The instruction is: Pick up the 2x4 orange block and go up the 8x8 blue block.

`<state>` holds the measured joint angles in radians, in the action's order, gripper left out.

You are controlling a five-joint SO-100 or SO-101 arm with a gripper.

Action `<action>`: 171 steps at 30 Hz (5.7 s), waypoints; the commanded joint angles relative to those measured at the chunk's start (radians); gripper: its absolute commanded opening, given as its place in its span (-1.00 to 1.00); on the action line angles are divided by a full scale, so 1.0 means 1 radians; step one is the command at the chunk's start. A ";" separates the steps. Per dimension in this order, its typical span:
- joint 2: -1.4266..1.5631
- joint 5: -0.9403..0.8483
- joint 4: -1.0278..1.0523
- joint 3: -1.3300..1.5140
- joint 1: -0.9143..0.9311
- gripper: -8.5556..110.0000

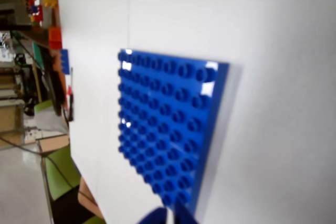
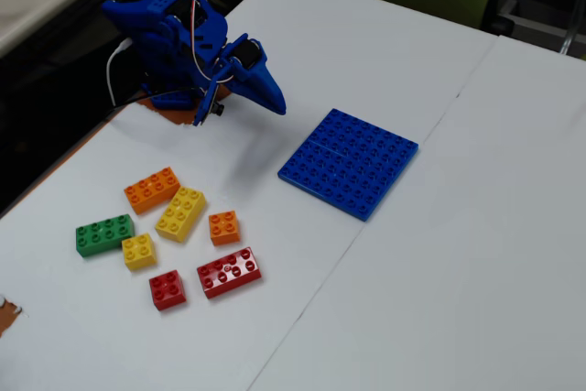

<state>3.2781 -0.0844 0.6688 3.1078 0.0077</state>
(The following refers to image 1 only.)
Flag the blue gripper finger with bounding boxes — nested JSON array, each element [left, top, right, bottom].
[[174, 204, 201, 224], [138, 207, 169, 224]]

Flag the blue toy block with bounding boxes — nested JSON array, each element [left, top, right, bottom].
[[59, 48, 71, 74]]

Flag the orange toy block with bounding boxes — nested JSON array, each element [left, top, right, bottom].
[[48, 26, 64, 50]]

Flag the blue 8x8 baseplate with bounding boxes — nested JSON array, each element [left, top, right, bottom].
[[117, 48, 231, 222]]

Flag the green chair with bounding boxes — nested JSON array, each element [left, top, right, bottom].
[[41, 146, 106, 224]]

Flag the black red hand tool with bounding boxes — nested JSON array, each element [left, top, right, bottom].
[[66, 67, 76, 123]]

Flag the wooden shelf unit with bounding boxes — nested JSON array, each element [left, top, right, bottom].
[[0, 66, 26, 146]]

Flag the red white toy blocks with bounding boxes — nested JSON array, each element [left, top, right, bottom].
[[27, 0, 44, 27]]

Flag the black floor cable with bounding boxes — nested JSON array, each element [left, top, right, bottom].
[[0, 135, 98, 207]]

